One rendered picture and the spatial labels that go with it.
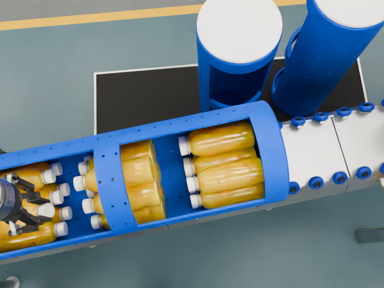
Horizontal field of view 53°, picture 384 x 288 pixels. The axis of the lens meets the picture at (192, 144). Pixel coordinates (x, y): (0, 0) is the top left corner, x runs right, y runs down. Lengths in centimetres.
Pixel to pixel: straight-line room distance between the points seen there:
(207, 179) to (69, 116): 152
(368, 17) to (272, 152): 64
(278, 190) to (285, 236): 119
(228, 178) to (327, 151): 42
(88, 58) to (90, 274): 127
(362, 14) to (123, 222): 98
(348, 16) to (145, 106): 119
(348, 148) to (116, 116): 129
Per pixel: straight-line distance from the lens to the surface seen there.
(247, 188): 108
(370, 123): 140
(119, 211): 99
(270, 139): 97
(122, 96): 222
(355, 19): 141
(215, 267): 216
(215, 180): 103
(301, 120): 127
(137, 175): 100
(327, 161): 132
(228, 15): 134
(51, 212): 105
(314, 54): 158
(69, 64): 256
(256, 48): 129
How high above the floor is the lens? 216
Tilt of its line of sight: 75 degrees down
